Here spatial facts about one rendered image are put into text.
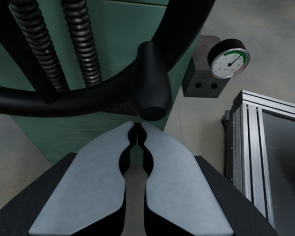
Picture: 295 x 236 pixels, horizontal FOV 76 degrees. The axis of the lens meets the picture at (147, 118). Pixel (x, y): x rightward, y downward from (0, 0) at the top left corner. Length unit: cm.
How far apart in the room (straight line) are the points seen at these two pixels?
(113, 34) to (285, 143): 83
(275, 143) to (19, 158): 110
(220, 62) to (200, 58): 8
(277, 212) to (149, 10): 73
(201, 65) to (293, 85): 136
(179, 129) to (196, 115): 15
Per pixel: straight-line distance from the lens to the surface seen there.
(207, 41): 47
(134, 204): 87
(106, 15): 35
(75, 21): 22
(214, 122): 114
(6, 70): 48
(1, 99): 23
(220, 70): 36
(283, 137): 100
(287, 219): 84
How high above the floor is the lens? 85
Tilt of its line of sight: 55 degrees down
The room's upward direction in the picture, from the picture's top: 12 degrees clockwise
